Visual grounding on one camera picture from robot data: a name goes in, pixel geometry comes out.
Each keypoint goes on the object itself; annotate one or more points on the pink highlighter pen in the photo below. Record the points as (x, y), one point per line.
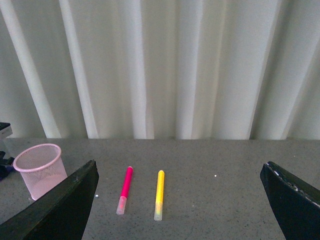
(125, 191)

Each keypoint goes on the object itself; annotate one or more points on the yellow highlighter pen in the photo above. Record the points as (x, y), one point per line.
(159, 198)

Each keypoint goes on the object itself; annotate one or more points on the pink mesh pen cup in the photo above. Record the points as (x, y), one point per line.
(41, 168)

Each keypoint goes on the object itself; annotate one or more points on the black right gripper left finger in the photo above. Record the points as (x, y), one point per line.
(60, 214)

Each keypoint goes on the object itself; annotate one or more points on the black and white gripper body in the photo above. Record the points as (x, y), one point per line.
(5, 131)

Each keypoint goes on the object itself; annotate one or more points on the purple highlighter pen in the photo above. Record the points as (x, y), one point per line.
(5, 171)

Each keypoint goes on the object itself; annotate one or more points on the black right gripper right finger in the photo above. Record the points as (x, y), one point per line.
(294, 202)

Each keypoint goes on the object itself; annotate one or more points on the white pleated curtain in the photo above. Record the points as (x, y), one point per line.
(161, 69)

